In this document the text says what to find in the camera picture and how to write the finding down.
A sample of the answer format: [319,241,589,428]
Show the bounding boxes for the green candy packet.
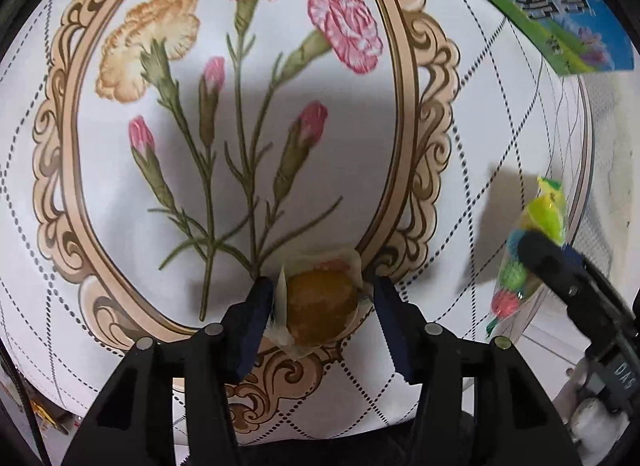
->
[485,176,568,339]

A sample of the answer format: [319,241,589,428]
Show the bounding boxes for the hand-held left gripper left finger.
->
[60,276,276,466]

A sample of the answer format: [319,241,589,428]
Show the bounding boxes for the brown pastry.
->
[267,246,363,359]

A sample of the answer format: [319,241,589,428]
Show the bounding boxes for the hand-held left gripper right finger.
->
[372,276,586,466]

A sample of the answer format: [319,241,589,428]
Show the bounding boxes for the cardboard box with blue print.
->
[400,0,636,77]

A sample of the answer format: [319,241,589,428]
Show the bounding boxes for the floral printed tablecloth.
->
[0,0,617,447]

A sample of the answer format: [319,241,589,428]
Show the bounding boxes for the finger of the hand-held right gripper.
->
[562,245,640,334]
[516,231,632,363]

